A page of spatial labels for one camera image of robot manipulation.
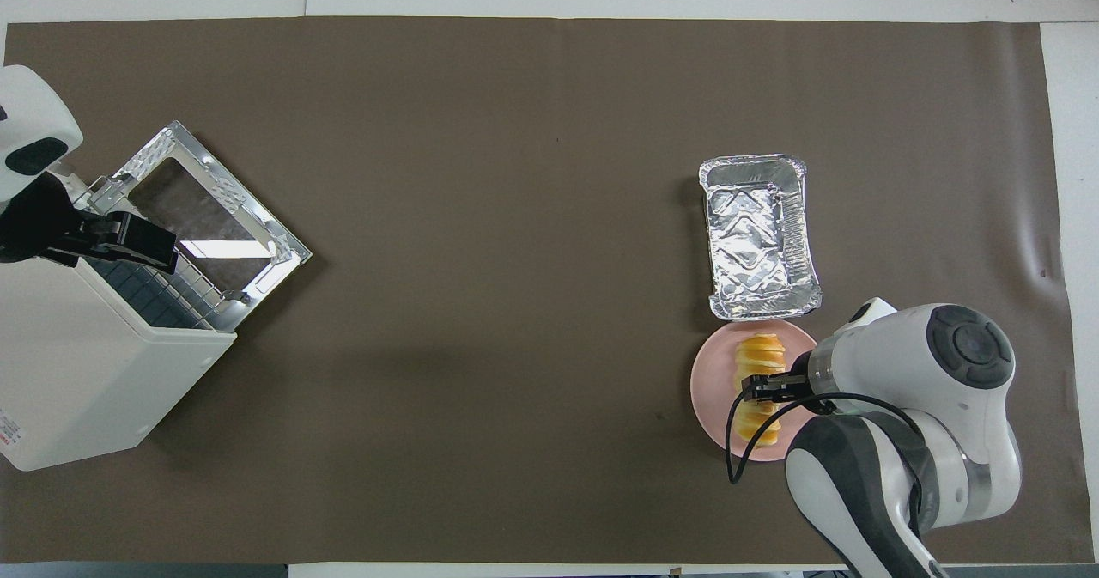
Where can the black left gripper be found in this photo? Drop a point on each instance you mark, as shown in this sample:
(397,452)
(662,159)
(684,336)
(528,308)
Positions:
(43,226)

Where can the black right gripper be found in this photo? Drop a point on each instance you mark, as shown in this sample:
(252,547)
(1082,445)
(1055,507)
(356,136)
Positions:
(794,389)

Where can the golden ridged bread loaf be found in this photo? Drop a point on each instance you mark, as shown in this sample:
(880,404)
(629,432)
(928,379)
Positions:
(760,355)

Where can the aluminium foil tray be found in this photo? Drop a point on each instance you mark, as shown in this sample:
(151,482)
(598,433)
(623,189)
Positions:
(755,234)

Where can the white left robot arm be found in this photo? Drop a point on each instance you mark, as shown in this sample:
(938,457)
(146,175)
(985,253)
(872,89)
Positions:
(34,101)

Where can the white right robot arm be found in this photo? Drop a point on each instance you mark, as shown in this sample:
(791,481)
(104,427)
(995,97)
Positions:
(884,363)

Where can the glass oven door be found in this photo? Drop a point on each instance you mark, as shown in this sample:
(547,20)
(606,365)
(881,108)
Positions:
(206,209)

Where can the cream toaster oven body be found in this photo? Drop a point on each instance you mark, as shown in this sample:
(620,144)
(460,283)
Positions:
(77,372)

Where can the pink round plate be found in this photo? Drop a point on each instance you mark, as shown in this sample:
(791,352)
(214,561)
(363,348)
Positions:
(713,389)

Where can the brown table mat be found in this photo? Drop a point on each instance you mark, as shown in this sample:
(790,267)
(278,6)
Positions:
(515,303)

